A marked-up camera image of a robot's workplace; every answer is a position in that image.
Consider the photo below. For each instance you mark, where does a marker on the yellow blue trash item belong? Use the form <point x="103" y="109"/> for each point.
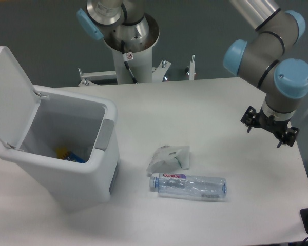
<point x="65" y="154"/>

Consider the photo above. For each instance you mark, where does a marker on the white trash can lid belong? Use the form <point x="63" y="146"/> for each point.
<point x="19" y="101"/>

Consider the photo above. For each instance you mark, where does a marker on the white plastic trash can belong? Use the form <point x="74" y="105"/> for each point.
<point x="84" y="124"/>

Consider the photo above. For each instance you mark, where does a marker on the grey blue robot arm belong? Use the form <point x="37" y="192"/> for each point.
<point x="284" y="82"/>

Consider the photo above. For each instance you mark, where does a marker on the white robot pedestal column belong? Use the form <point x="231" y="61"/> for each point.
<point x="131" y="48"/>

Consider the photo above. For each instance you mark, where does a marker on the white metal base frame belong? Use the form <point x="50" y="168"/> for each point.
<point x="159" y="74"/>

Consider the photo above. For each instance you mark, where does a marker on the clear plastic water bottle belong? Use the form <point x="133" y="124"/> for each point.
<point x="189" y="187"/>

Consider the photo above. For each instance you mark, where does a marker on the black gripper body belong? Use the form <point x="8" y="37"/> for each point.
<point x="277" y="128"/>

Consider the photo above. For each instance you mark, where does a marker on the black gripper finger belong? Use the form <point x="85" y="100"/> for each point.
<point x="250" y="118"/>
<point x="287" y="137"/>

